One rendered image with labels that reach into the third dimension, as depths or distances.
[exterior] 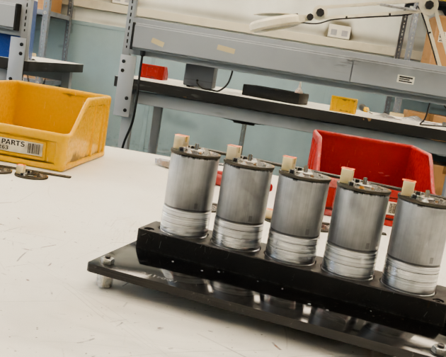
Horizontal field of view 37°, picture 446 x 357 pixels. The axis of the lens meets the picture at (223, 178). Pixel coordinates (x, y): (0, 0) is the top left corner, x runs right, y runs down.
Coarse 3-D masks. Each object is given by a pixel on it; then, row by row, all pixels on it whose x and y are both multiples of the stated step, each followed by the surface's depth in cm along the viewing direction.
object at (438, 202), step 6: (420, 192) 31; (402, 198) 30; (408, 198) 29; (414, 198) 30; (420, 198) 30; (438, 198) 31; (420, 204) 29; (426, 204) 29; (432, 204) 29; (438, 204) 29; (444, 204) 29
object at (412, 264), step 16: (400, 208) 30; (416, 208) 29; (432, 208) 29; (400, 224) 30; (416, 224) 29; (432, 224) 29; (400, 240) 30; (416, 240) 29; (432, 240) 29; (400, 256) 30; (416, 256) 29; (432, 256) 29; (384, 272) 30; (400, 272) 30; (416, 272) 29; (432, 272) 30; (400, 288) 30; (416, 288) 30; (432, 288) 30
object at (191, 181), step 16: (176, 160) 33; (192, 160) 32; (208, 160) 32; (176, 176) 33; (192, 176) 32; (208, 176) 33; (176, 192) 33; (192, 192) 32; (208, 192) 33; (176, 208) 33; (192, 208) 33; (208, 208) 33; (176, 224) 33; (192, 224) 33; (208, 224) 34
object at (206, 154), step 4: (172, 148) 33; (180, 148) 33; (184, 148) 33; (188, 148) 34; (192, 148) 34; (176, 152) 33; (180, 152) 32; (184, 152) 32; (192, 152) 33; (196, 152) 33; (200, 152) 33; (204, 152) 33; (208, 152) 34; (212, 152) 34; (192, 156) 32; (196, 156) 32; (200, 156) 32; (204, 156) 32; (208, 156) 32; (212, 156) 33; (216, 156) 33; (220, 156) 33
